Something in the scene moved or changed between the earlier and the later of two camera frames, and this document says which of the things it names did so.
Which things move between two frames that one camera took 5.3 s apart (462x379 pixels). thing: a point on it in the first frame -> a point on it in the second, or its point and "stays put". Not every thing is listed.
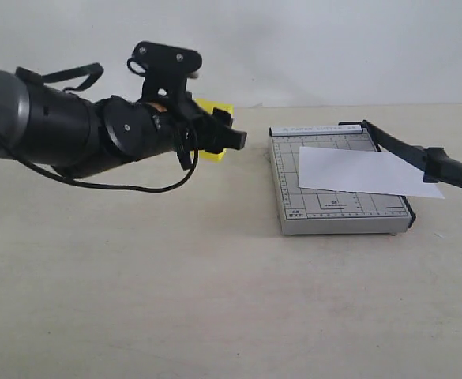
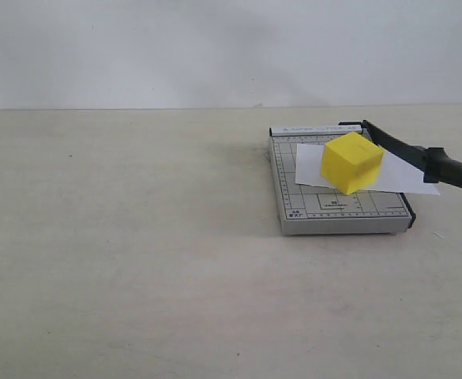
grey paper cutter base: [302, 211] stays put
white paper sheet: [365, 171] stays put
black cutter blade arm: [437, 166] stays put
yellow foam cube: [209, 105] -> [350, 163]
